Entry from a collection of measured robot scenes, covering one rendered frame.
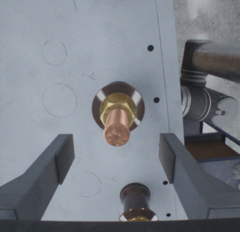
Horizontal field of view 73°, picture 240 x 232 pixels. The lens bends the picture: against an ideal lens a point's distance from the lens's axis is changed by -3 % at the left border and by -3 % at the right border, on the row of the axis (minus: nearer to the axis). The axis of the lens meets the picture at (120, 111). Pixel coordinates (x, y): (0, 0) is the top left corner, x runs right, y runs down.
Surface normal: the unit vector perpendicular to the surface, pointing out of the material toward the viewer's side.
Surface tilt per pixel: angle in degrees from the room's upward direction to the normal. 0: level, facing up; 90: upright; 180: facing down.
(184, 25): 0
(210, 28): 0
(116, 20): 0
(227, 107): 13
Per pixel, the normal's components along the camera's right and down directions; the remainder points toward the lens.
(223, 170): 0.00, 0.26
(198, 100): 0.25, -0.04
